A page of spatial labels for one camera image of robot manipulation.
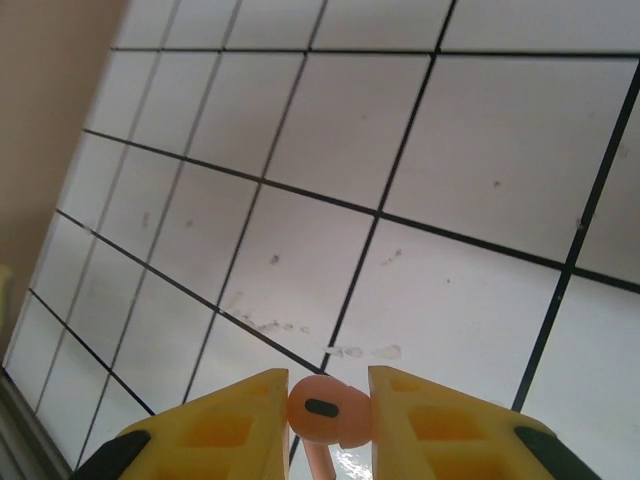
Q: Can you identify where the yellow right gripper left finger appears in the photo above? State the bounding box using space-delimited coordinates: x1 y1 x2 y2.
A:
74 368 291 480

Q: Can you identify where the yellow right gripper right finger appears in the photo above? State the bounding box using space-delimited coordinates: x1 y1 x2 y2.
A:
368 364 596 480

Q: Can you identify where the pink wireless earbud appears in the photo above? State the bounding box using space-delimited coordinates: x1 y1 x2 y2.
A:
286 375 373 480

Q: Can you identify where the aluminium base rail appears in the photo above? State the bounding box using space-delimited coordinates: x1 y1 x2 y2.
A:
0 367 76 480

